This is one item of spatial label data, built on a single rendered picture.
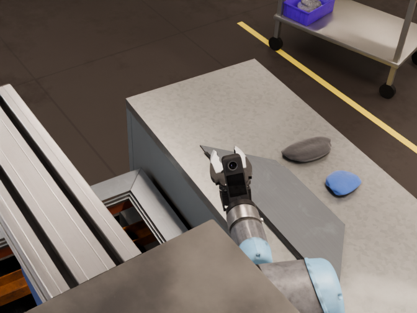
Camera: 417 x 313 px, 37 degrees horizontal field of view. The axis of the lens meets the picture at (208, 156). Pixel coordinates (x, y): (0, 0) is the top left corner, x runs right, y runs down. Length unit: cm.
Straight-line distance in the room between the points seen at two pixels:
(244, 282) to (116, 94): 368
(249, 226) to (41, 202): 78
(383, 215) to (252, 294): 152
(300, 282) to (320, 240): 89
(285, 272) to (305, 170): 114
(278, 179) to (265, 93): 51
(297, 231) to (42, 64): 301
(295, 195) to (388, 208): 30
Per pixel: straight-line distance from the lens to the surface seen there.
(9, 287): 228
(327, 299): 101
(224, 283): 55
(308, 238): 188
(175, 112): 231
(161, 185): 234
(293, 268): 102
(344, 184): 207
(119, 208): 233
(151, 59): 453
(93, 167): 365
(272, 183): 202
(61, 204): 62
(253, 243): 131
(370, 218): 202
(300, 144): 218
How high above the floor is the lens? 247
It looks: 42 degrees down
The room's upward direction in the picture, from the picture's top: 3 degrees clockwise
